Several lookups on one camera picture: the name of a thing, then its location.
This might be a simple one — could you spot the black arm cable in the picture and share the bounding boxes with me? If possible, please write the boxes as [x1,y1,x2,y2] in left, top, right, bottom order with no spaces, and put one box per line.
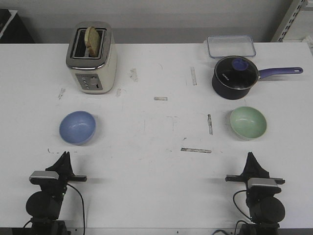
[233,190,252,222]
[66,183,86,235]

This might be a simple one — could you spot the glass pot lid blue knob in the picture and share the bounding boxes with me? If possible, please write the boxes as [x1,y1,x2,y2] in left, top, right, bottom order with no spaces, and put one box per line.
[215,56,259,90]

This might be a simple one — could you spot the green bowl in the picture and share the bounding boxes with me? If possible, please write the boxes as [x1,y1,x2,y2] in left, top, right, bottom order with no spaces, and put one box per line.
[229,106,267,140]

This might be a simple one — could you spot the toast slice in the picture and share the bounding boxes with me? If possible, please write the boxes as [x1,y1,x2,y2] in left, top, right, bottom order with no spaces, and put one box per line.
[84,26,100,57]

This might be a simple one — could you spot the dark blue saucepan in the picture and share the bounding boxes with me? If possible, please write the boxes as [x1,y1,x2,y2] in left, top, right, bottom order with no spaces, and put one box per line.
[212,66,303,100]

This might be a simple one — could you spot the white metal shelf upright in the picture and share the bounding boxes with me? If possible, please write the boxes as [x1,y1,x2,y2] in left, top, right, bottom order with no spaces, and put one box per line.
[271,0,309,42]

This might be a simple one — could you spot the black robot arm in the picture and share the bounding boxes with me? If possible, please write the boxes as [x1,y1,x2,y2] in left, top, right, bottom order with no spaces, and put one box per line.
[225,152,286,235]
[22,151,87,235]

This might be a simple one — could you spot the blue bowl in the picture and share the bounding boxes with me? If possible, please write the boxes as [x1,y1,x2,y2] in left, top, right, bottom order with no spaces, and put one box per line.
[59,111,96,145]

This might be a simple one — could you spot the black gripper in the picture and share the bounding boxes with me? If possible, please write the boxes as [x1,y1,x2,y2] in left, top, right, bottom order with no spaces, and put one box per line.
[225,152,285,196]
[40,151,87,196]

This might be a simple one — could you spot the clear plastic container blue rim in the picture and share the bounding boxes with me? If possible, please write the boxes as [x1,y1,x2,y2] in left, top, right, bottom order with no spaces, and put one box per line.
[203,35,256,59]

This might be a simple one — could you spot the cream and chrome toaster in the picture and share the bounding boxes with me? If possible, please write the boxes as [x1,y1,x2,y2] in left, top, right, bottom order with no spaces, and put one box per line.
[66,21,117,94]

